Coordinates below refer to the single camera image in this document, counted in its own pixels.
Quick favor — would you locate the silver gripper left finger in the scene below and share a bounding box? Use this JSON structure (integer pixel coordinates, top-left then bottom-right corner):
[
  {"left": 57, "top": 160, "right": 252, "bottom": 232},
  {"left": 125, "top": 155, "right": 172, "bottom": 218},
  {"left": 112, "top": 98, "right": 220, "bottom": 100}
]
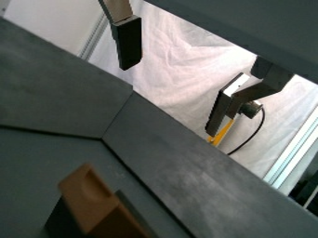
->
[{"left": 97, "top": 0, "right": 142, "bottom": 71}]

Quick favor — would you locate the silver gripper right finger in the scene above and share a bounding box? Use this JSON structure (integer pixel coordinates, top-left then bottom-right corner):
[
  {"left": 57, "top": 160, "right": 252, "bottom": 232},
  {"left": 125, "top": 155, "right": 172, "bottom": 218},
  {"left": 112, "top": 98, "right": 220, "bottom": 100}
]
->
[{"left": 204, "top": 57, "right": 293, "bottom": 138}]

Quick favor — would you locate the white cloth backdrop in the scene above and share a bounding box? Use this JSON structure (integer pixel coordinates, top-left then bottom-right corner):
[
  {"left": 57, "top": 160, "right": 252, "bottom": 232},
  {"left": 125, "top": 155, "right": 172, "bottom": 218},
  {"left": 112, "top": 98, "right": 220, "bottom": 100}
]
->
[{"left": 89, "top": 0, "right": 318, "bottom": 178}]

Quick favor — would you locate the dark grey cradle fixture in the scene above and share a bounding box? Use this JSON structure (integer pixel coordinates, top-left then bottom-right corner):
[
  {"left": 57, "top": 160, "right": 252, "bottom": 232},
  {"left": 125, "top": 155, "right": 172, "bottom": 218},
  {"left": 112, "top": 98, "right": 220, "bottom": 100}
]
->
[{"left": 44, "top": 191, "right": 157, "bottom": 238}]

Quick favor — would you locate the black cable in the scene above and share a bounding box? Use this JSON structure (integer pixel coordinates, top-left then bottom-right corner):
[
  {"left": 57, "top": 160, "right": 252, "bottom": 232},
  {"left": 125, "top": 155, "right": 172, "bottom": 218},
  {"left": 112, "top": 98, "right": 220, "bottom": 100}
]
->
[{"left": 225, "top": 106, "right": 267, "bottom": 156}]

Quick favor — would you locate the yellow clamp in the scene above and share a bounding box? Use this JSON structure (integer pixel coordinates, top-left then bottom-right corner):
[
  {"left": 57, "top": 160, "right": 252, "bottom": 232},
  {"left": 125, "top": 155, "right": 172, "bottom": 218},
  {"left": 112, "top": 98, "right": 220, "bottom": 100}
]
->
[{"left": 207, "top": 119, "right": 233, "bottom": 146}]

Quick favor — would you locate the aluminium frame profile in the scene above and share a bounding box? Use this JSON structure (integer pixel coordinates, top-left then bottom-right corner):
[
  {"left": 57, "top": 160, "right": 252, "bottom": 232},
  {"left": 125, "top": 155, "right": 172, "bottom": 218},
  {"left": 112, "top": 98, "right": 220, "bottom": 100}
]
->
[{"left": 263, "top": 106, "right": 318, "bottom": 189}]

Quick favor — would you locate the brown arch block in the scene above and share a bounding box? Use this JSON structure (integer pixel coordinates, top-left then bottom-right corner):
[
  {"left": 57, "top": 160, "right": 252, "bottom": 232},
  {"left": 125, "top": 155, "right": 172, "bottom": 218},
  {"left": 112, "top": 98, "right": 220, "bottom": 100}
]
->
[{"left": 58, "top": 164, "right": 149, "bottom": 238}]

